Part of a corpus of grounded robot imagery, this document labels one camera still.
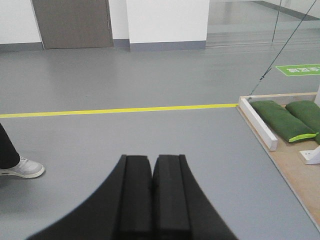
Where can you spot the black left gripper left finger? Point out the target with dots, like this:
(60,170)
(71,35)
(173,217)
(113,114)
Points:
(120,209)

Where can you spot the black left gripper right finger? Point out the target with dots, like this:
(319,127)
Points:
(181,210)

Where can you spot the grey brown room door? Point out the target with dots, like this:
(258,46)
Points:
(72,24)

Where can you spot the white sneaker right side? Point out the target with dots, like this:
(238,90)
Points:
(24,169)

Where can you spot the person's black trousers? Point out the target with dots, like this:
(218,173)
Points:
(9,157)

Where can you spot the wooden plywood platform base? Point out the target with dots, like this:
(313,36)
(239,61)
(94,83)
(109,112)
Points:
(303,179)

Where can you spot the left green sandbag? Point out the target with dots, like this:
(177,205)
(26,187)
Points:
(287,126)

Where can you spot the green sandbag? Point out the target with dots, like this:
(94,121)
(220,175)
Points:
(308,112)
(287,126)

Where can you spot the far white triangular brace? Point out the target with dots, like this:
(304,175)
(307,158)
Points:
(310,157)

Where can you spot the yellow floor tape line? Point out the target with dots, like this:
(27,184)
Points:
(117,110)

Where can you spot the right green sandbag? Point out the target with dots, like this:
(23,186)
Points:
(308,112)

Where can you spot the green floor sign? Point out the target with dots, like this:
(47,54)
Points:
(299,70)

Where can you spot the far white edge rail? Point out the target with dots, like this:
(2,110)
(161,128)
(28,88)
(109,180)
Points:
(265,136)

